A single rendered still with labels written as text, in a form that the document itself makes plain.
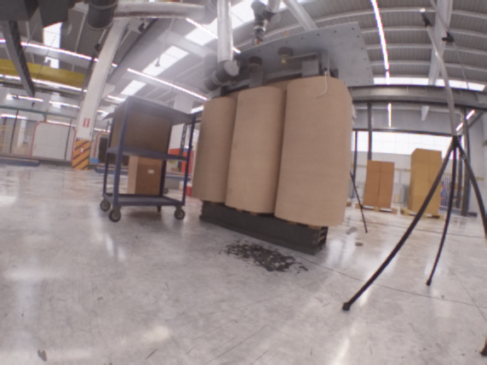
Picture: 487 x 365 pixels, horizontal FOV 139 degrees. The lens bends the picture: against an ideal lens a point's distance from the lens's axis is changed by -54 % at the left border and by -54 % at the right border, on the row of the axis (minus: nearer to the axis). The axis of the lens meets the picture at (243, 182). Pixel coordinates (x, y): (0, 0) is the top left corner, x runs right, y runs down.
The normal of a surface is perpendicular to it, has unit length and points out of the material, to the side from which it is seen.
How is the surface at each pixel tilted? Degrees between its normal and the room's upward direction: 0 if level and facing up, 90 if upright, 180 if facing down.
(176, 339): 0
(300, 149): 90
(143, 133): 90
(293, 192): 90
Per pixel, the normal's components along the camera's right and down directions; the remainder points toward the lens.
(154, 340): 0.11, -0.99
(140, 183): 0.76, 0.10
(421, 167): -0.60, -0.06
